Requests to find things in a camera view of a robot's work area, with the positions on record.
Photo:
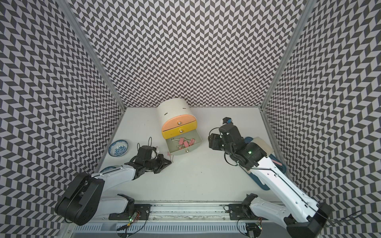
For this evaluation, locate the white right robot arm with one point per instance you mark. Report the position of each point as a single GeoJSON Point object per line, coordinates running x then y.
{"type": "Point", "coordinates": [299, 214]}

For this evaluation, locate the green bottom drawer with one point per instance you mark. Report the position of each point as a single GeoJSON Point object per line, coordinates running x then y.
{"type": "Point", "coordinates": [172, 146]}

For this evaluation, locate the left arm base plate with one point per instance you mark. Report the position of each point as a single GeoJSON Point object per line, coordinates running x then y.
{"type": "Point", "coordinates": [141, 210]}

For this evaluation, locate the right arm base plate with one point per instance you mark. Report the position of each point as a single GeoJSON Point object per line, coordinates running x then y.
{"type": "Point", "coordinates": [239, 212]}

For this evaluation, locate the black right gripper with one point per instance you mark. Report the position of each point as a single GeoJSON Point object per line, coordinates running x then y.
{"type": "Point", "coordinates": [214, 142]}

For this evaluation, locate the blue patterned bowl near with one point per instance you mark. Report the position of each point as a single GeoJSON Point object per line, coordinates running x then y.
{"type": "Point", "coordinates": [107, 169]}

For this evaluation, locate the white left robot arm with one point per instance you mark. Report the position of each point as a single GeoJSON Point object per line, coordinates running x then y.
{"type": "Point", "coordinates": [84, 198]}

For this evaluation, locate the yellow drawer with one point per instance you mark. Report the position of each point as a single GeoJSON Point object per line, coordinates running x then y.
{"type": "Point", "coordinates": [180, 130]}

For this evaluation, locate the blue patterned bowl far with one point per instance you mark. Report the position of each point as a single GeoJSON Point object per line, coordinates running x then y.
{"type": "Point", "coordinates": [118, 148]}

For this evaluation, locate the aluminium front rail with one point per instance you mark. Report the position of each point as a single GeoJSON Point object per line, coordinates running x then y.
{"type": "Point", "coordinates": [195, 212]}

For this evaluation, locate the beige cloth napkin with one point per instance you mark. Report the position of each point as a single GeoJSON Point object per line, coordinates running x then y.
{"type": "Point", "coordinates": [263, 145]}

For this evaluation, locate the blue patterned bowl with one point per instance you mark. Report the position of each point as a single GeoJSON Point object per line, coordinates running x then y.
{"type": "Point", "coordinates": [118, 148]}
{"type": "Point", "coordinates": [107, 169]}

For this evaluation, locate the white round drawer cabinet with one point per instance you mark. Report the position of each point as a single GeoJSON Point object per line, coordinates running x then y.
{"type": "Point", "coordinates": [172, 108]}

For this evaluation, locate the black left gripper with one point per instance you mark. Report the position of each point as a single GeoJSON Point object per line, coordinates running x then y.
{"type": "Point", "coordinates": [162, 164]}

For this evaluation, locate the orange top drawer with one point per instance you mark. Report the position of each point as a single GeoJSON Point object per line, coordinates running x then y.
{"type": "Point", "coordinates": [178, 121]}

